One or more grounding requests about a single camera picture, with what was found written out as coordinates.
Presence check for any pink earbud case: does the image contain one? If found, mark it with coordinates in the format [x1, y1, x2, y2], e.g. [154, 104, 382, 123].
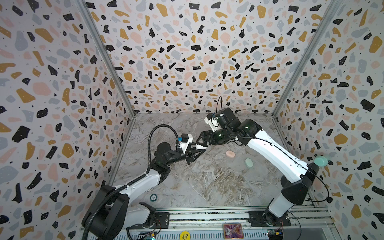
[226, 151, 236, 159]

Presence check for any mint green earbud case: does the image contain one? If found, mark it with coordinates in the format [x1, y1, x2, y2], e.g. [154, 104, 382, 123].
[245, 158, 254, 168]

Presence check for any white earbud case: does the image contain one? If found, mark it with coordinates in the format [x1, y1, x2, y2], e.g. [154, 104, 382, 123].
[195, 144, 207, 150]

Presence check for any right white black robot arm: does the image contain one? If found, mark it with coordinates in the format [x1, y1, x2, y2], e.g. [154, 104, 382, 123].
[197, 108, 320, 221]

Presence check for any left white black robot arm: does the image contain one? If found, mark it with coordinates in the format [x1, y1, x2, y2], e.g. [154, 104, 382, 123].
[82, 142, 206, 240]

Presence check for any yellow round sticker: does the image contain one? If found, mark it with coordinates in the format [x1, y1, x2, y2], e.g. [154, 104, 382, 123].
[179, 231, 191, 240]

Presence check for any pink square card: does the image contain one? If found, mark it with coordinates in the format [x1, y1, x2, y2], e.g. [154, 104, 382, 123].
[223, 224, 244, 240]

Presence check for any mint green microphone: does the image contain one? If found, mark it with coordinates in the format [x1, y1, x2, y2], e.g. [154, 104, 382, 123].
[314, 156, 331, 167]

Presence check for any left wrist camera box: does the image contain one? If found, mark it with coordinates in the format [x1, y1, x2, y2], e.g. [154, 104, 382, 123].
[176, 134, 193, 154]

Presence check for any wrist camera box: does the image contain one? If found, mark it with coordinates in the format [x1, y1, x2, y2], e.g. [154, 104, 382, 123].
[176, 134, 193, 154]
[204, 113, 222, 132]

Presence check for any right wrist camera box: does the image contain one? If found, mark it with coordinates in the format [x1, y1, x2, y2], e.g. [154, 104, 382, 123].
[204, 113, 222, 132]

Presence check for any teal ring poker chip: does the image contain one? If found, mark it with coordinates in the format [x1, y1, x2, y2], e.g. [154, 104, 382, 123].
[150, 194, 158, 202]

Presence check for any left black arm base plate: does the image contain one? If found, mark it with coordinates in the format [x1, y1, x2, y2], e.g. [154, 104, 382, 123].
[129, 212, 170, 230]

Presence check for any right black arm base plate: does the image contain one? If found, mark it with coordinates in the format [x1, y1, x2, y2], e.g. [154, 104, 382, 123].
[248, 211, 291, 228]

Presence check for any black corrugated cable conduit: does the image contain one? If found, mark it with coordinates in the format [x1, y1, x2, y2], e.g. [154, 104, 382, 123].
[81, 124, 181, 240]

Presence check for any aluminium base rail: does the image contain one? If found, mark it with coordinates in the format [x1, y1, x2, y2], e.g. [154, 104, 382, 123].
[115, 205, 341, 240]

